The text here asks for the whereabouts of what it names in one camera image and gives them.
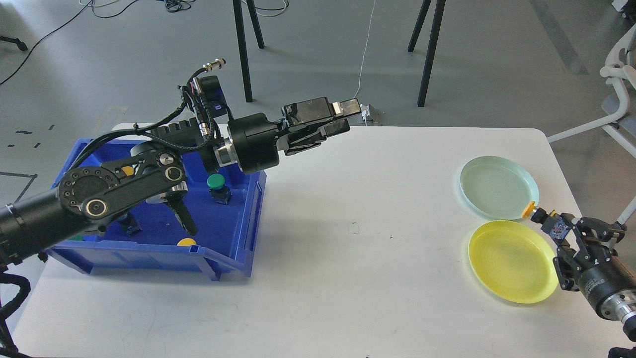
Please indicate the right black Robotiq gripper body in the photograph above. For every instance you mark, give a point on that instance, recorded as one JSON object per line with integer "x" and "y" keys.
{"x": 605, "y": 282}

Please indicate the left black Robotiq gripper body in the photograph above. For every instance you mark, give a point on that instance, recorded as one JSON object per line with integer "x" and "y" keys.
{"x": 254, "y": 142}

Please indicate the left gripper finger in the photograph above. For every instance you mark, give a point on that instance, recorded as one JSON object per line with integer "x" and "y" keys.
{"x": 335, "y": 127}
{"x": 344, "y": 108}

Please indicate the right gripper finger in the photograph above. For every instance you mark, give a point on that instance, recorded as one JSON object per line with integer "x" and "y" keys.
{"x": 568, "y": 255}
{"x": 591, "y": 232}

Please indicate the yellow button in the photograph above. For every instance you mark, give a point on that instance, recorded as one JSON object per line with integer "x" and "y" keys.
{"x": 128, "y": 171}
{"x": 186, "y": 242}
{"x": 546, "y": 219}

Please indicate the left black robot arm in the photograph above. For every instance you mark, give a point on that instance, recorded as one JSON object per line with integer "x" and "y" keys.
{"x": 94, "y": 191}

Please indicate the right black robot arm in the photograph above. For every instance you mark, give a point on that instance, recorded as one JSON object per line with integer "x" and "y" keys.
{"x": 587, "y": 261}

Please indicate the yellow plate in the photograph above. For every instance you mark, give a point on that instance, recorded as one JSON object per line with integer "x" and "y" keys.
{"x": 513, "y": 262}

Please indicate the light green plate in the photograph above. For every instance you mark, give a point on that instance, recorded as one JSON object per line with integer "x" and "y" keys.
{"x": 497, "y": 188}

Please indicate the yellow button front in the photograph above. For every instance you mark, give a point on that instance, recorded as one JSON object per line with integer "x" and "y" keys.
{"x": 186, "y": 242}

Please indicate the white plug adapter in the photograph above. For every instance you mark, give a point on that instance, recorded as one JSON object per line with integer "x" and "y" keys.
{"x": 370, "y": 115}

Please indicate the blue plastic bin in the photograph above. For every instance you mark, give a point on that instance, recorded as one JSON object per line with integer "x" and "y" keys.
{"x": 225, "y": 241}

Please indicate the right black tripod legs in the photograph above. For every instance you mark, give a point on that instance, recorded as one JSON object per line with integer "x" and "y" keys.
{"x": 432, "y": 45}

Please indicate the black tripod legs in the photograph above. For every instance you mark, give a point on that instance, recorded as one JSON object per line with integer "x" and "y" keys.
{"x": 242, "y": 42}
{"x": 432, "y": 45}

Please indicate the left black tripod legs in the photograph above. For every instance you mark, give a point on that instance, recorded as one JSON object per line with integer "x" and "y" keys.
{"x": 242, "y": 42}

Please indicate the white chair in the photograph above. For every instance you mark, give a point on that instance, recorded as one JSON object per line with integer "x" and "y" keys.
{"x": 619, "y": 119}

